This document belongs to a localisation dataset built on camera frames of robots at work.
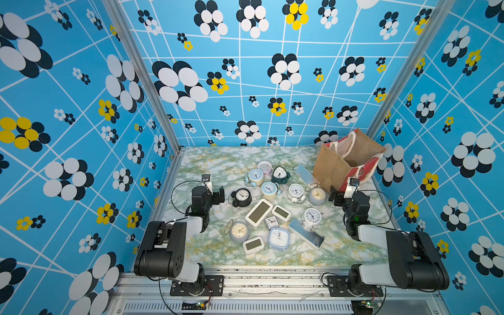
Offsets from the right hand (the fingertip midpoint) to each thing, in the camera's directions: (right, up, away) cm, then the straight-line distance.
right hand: (346, 187), depth 90 cm
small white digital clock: (-30, -13, +1) cm, 33 cm away
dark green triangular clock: (-30, +5, +12) cm, 32 cm away
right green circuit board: (-3, -41, -20) cm, 45 cm away
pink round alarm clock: (-37, +9, +19) cm, 42 cm away
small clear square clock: (-35, -16, -1) cm, 38 cm away
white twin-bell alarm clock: (-17, -14, -3) cm, 22 cm away
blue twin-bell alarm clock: (-42, +4, +12) cm, 44 cm away
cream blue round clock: (-35, -2, +6) cm, 36 cm away
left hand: (-62, +1, +3) cm, 62 cm away
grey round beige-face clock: (-12, -5, +4) cm, 14 cm away
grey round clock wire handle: (-50, -18, -6) cm, 53 cm away
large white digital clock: (-41, -12, -1) cm, 43 cm away
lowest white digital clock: (-43, -24, -9) cm, 50 cm away
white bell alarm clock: (-22, -4, +6) cm, 24 cm away
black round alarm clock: (-48, -6, +4) cm, 49 cm away
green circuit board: (-62, -41, -20) cm, 77 cm away
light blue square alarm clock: (-32, -21, -7) cm, 39 cm away
